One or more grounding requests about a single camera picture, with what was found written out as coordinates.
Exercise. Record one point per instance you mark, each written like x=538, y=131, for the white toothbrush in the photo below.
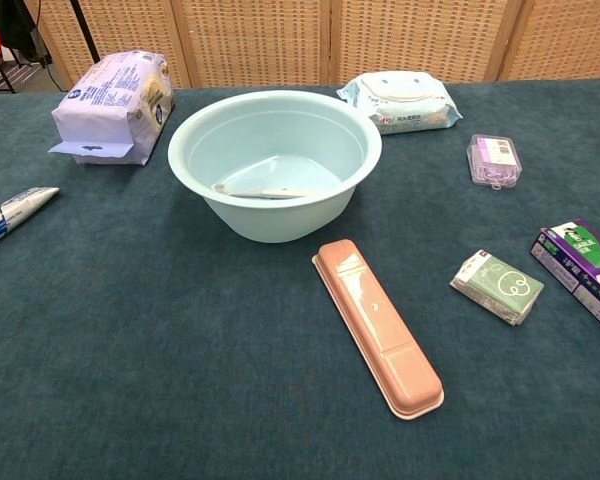
x=280, y=192

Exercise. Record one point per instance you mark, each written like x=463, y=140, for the blue white toothpaste tube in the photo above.
x=15, y=210

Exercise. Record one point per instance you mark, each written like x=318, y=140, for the light blue plastic basin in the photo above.
x=280, y=220

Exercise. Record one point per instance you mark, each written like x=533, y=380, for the pink toothbrush case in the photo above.
x=380, y=325

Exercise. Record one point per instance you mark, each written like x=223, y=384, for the lavender tissue pack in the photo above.
x=110, y=110

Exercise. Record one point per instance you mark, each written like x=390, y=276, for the purple green carton box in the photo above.
x=580, y=260

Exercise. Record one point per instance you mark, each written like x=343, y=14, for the light blue wet wipes pack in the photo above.
x=405, y=100

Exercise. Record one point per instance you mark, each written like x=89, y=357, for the teal table mat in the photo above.
x=180, y=375

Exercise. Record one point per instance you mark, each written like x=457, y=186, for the wicker folding screen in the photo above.
x=255, y=40

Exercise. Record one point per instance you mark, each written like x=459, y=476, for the clear purple floss box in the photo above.
x=495, y=160

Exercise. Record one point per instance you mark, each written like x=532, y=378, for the black tripod stand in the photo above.
x=85, y=35

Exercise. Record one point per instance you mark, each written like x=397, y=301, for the black metal rack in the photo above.
x=5, y=75

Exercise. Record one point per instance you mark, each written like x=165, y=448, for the black hanging garment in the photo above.
x=15, y=20

